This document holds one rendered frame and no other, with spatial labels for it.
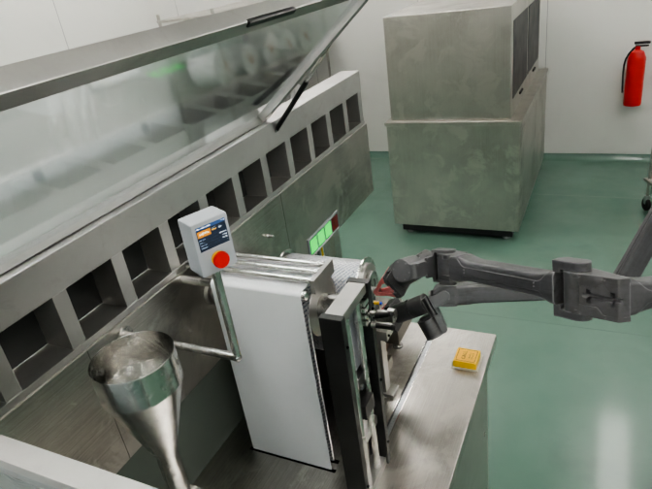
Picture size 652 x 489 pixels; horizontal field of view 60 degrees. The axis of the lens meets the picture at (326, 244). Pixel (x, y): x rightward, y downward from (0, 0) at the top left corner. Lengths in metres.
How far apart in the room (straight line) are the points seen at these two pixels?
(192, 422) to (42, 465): 0.84
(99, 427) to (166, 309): 0.29
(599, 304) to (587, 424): 1.94
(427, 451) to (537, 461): 1.27
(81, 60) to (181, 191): 0.73
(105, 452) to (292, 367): 0.44
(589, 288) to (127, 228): 0.91
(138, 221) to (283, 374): 0.49
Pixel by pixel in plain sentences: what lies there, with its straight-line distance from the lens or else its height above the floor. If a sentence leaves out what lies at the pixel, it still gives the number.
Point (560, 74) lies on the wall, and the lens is 5.89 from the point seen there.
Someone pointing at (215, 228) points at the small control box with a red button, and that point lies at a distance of 0.97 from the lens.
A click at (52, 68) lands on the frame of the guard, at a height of 2.00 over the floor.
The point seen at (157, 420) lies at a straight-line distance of 1.01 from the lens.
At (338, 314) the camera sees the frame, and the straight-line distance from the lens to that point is 1.13.
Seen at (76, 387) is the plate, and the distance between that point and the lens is 1.24.
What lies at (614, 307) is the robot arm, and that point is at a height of 1.48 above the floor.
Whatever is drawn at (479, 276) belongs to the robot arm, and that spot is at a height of 1.40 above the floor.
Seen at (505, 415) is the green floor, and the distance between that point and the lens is 2.98.
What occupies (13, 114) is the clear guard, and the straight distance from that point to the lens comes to 0.71.
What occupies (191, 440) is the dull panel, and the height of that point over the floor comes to 1.02.
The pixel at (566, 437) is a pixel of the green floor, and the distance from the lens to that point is 2.92.
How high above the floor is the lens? 2.07
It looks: 27 degrees down
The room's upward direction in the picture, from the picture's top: 9 degrees counter-clockwise
